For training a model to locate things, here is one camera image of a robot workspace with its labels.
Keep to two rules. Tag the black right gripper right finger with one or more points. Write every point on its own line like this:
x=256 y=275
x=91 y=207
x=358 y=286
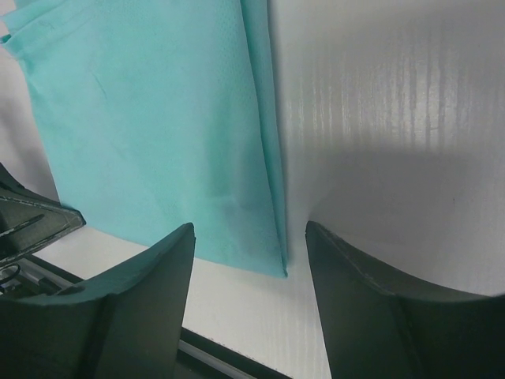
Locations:
x=380 y=322

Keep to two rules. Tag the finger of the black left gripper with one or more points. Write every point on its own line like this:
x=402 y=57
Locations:
x=31 y=222

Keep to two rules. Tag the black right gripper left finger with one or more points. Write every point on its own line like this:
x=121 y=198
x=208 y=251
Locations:
x=122 y=323

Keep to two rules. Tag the teal t shirt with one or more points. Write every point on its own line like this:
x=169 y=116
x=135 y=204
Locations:
x=157 y=113

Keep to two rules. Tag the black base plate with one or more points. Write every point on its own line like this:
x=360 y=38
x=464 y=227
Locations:
x=197 y=356

